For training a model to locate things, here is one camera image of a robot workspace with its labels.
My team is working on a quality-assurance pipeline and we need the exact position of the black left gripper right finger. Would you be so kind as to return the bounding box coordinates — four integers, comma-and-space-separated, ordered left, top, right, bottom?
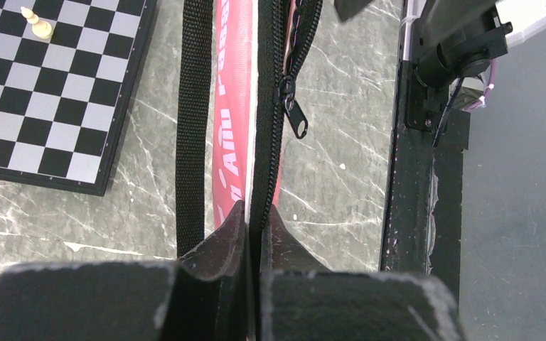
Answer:
257, 208, 464, 340

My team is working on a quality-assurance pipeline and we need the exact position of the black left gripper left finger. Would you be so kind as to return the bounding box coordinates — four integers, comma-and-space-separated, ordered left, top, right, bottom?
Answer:
0, 201, 247, 340

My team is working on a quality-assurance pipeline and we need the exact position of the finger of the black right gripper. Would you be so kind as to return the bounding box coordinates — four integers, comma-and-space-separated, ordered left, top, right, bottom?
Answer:
333, 0, 373, 23

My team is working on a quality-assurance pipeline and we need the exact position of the pink racket bag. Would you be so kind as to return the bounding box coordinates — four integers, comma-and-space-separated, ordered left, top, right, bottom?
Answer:
175, 1, 323, 256

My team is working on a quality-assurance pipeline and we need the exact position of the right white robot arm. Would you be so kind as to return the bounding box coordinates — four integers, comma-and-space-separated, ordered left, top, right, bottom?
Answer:
401, 1, 546, 88

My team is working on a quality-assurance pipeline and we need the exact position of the black white chessboard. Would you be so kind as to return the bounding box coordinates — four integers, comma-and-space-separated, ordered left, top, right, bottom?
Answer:
0, 1, 156, 196

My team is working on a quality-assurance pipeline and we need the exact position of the white chess piece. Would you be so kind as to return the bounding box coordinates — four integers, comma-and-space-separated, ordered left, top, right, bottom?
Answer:
20, 6, 54, 40

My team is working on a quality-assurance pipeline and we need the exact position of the black front rail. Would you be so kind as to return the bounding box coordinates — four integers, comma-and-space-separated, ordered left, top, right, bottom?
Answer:
379, 61, 471, 296

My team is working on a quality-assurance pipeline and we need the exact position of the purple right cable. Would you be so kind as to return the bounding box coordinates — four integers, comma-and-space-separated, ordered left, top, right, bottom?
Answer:
464, 58, 498, 112

